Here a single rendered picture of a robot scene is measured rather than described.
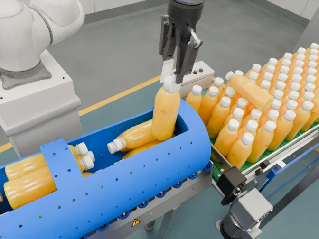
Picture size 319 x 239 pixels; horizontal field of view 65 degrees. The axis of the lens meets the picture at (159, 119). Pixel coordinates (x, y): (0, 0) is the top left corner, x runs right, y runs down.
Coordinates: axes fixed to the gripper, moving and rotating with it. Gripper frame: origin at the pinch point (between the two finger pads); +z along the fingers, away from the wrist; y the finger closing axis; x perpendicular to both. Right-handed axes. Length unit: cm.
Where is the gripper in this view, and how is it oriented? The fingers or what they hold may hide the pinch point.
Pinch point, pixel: (171, 77)
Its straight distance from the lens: 67.5
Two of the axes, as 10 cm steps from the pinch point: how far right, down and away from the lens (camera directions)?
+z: -1.2, 6.8, 7.2
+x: 8.4, -3.1, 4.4
